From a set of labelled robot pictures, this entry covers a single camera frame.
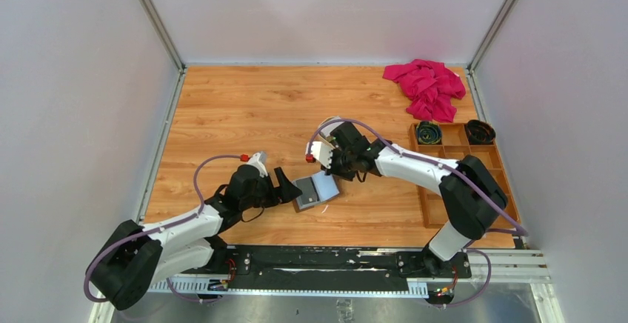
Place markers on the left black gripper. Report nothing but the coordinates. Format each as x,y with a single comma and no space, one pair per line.
284,192

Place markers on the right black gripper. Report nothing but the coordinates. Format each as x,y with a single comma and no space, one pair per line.
333,170

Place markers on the dark grey card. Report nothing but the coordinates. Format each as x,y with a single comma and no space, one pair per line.
309,197

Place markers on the brown leather card holder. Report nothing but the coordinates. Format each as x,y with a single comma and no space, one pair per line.
316,189

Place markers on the beige oval card tray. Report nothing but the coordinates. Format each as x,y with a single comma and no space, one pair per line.
327,124

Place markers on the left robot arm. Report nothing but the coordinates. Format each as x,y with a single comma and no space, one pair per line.
167,242

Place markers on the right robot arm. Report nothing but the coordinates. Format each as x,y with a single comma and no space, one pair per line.
472,198

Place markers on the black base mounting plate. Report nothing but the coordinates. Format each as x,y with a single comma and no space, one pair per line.
335,269

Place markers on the pink cloth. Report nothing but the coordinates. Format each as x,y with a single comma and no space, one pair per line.
430,86

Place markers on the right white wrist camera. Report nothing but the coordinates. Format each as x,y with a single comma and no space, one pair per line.
321,152

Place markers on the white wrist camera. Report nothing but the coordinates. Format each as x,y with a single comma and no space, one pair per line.
321,152
258,160

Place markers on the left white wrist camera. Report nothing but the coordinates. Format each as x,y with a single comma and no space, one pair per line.
258,160

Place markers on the aluminium rail frame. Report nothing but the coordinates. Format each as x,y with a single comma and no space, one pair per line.
470,277

